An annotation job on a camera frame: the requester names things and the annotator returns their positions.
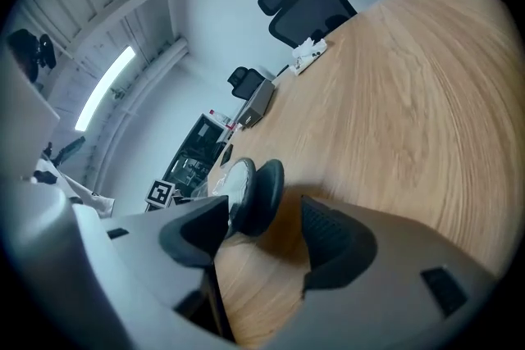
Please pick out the flat black device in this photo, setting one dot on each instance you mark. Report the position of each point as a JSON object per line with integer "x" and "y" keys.
{"x": 226, "y": 155}

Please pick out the small black office chair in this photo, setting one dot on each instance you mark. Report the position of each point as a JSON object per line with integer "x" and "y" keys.
{"x": 245, "y": 82}

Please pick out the black jointed arm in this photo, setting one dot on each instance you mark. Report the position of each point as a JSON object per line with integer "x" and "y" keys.
{"x": 67, "y": 148}

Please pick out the person's white clothing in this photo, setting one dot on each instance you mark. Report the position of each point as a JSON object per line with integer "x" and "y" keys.
{"x": 78, "y": 190}

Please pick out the white ceiling pipe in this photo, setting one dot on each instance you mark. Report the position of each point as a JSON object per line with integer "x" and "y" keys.
{"x": 162, "y": 67}

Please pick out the grey flat panel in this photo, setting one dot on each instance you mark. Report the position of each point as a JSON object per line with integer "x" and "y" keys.
{"x": 24, "y": 115}

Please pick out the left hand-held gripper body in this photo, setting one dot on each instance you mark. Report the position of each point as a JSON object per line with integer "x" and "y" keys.
{"x": 160, "y": 194}

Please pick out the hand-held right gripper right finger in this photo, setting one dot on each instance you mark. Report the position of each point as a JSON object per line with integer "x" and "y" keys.
{"x": 369, "y": 299}

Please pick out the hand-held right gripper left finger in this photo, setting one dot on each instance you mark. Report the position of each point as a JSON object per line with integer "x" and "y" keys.
{"x": 193, "y": 233}

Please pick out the dark open shelf cabinet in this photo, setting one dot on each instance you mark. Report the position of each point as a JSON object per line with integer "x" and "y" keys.
{"x": 197, "y": 151}

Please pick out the long ceiling light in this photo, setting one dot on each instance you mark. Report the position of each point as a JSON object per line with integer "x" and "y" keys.
{"x": 104, "y": 88}

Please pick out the black bulky device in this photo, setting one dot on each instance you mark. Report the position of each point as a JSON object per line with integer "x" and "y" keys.
{"x": 30, "y": 51}

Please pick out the brown cardboard box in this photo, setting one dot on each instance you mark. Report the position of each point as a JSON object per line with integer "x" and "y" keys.
{"x": 258, "y": 104}

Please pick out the large black mesh office chair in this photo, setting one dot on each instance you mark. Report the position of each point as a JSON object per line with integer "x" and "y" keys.
{"x": 311, "y": 8}

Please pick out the clear plastic bag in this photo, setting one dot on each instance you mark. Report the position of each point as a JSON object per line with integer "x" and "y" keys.
{"x": 219, "y": 182}

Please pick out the clear bottle with red cap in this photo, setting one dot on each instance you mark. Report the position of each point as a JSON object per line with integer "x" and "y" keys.
{"x": 219, "y": 115}

